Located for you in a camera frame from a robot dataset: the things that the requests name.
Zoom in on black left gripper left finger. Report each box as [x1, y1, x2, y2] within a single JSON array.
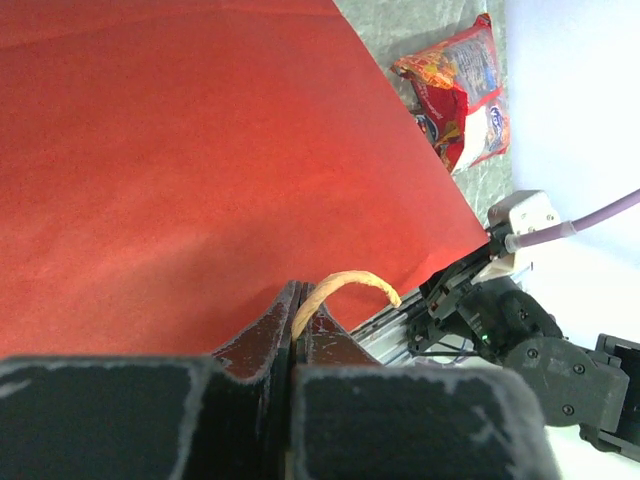
[[1, 282, 300, 479]]

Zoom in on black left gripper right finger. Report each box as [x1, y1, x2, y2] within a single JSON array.
[[292, 306, 560, 479]]

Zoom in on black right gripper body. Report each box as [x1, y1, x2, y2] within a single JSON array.
[[407, 247, 515, 358]]

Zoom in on red candy assortment bag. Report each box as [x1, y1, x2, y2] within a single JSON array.
[[392, 13, 511, 174]]

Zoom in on red paper bag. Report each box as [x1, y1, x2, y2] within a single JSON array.
[[1, 1, 486, 356]]

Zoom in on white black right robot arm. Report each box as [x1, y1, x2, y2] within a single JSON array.
[[406, 246, 639, 460]]

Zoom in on aluminium frame rail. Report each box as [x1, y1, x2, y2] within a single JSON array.
[[351, 289, 422, 367]]

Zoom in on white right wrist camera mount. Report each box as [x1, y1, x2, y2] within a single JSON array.
[[472, 190, 560, 284]]

